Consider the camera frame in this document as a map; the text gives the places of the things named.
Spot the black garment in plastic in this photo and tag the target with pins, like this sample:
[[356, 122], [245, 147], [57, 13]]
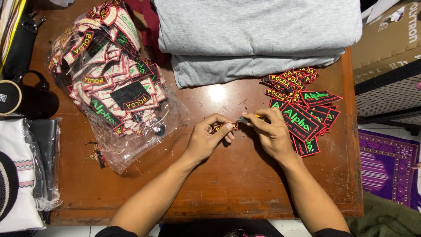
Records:
[[46, 148]]

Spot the small curved embroidered patch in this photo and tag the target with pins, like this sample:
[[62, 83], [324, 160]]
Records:
[[221, 127]]

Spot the white garment in plastic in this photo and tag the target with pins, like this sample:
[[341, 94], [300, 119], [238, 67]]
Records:
[[16, 200]]

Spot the green cloth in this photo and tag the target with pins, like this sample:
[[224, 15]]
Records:
[[384, 220]]

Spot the maroon cloth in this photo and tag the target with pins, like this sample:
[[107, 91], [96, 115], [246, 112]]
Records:
[[152, 29]]

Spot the person's right hand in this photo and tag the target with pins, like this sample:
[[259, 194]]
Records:
[[274, 135]]

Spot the thread scraps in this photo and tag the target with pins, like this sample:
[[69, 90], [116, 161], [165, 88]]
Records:
[[98, 156]]

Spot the plastic bag of uncut patches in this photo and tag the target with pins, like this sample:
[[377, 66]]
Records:
[[111, 82]]

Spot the person's left hand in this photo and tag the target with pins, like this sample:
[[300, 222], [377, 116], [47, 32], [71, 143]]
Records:
[[201, 140]]

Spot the purple patterned rug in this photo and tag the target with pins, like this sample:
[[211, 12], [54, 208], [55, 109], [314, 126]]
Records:
[[388, 168]]

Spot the cardboard box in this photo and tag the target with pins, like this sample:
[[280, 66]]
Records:
[[384, 42]]

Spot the pile of green-lettered patches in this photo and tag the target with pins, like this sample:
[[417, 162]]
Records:
[[302, 125]]

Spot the person's black shirt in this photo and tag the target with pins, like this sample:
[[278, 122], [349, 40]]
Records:
[[210, 228]]

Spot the grey folded fabric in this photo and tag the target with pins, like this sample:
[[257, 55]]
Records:
[[230, 69], [256, 26]]

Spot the stack of striped fabrics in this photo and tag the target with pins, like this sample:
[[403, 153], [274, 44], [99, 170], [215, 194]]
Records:
[[9, 23]]

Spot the pile of yellow-lettered patches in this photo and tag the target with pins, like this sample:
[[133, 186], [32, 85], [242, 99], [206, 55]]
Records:
[[289, 82]]

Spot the black mug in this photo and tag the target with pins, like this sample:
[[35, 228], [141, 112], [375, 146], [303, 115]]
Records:
[[29, 98]]

